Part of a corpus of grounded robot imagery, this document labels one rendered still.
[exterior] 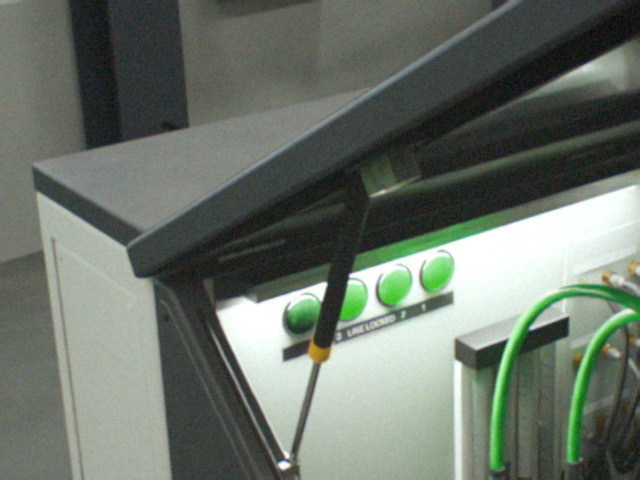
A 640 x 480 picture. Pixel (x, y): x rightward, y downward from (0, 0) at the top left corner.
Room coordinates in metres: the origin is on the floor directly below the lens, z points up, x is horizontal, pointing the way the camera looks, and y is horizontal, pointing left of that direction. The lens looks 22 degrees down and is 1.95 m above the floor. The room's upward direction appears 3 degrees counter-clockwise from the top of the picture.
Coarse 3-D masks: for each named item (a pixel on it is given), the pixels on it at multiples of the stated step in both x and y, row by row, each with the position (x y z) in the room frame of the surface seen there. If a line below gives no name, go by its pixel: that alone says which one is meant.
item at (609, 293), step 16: (560, 288) 1.19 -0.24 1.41; (576, 288) 1.17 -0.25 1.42; (592, 288) 1.15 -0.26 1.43; (608, 288) 1.14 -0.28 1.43; (544, 304) 1.21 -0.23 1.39; (624, 304) 1.12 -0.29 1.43; (528, 320) 1.23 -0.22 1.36; (512, 336) 1.25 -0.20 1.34; (512, 352) 1.25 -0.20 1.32; (512, 368) 1.26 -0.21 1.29; (496, 400) 1.27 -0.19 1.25; (496, 416) 1.27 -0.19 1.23; (496, 432) 1.27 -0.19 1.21; (496, 448) 1.27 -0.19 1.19; (496, 464) 1.27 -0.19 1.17
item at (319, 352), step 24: (360, 192) 0.91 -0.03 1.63; (360, 216) 0.92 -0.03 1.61; (336, 240) 0.94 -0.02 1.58; (336, 264) 0.94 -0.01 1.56; (336, 288) 0.95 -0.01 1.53; (336, 312) 0.96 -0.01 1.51; (312, 336) 0.98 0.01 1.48; (312, 360) 0.98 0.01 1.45; (312, 384) 1.00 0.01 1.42; (288, 456) 1.05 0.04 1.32
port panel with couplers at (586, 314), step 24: (600, 240) 1.47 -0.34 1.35; (624, 240) 1.49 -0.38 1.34; (576, 264) 1.45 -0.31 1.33; (600, 264) 1.47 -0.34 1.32; (624, 264) 1.49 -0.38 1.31; (624, 288) 1.49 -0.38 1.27; (576, 312) 1.45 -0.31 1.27; (600, 312) 1.47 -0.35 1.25; (576, 336) 1.45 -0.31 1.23; (576, 360) 1.44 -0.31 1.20; (600, 360) 1.47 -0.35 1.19; (600, 384) 1.47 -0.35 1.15; (624, 384) 1.50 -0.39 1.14; (600, 408) 1.47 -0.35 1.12; (624, 408) 1.49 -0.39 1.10; (600, 432) 1.47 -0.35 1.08
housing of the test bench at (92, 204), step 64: (192, 128) 1.52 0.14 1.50; (256, 128) 1.51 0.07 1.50; (64, 192) 1.34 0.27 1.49; (128, 192) 1.30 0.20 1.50; (192, 192) 1.29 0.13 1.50; (64, 256) 1.37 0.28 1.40; (64, 320) 1.39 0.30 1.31; (128, 320) 1.24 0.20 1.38; (64, 384) 1.40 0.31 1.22; (128, 384) 1.25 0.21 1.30; (128, 448) 1.27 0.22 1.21
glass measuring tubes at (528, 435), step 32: (512, 320) 1.38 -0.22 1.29; (544, 320) 1.38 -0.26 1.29; (480, 352) 1.32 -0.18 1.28; (544, 352) 1.39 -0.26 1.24; (480, 384) 1.33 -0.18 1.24; (512, 384) 1.38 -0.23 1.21; (544, 384) 1.39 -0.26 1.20; (480, 416) 1.33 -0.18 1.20; (512, 416) 1.38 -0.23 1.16; (544, 416) 1.39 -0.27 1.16; (480, 448) 1.33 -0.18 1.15; (512, 448) 1.38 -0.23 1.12; (544, 448) 1.39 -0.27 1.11
